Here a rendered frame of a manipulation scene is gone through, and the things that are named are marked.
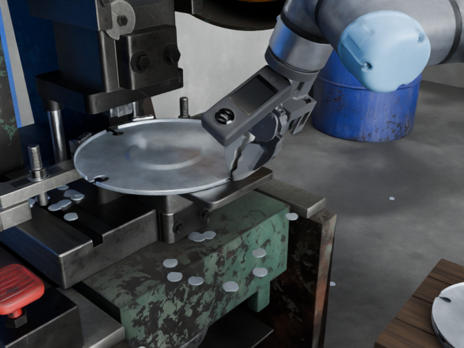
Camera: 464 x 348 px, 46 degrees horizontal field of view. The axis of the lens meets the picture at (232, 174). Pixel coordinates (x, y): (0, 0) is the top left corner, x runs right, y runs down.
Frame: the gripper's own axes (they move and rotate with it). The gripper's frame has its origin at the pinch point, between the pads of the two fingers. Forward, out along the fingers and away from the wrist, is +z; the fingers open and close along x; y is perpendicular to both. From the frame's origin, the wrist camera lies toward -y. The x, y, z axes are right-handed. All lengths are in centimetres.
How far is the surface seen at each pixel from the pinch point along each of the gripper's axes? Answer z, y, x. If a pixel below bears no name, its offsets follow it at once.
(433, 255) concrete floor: 74, 119, -30
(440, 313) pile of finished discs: 30, 43, -37
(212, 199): 0.7, -5.8, -1.8
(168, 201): 10.2, -3.7, 6.2
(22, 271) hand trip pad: 5.8, -30.1, 4.6
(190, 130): 9.0, 10.7, 16.5
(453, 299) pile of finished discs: 29, 50, -38
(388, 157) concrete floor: 96, 189, 17
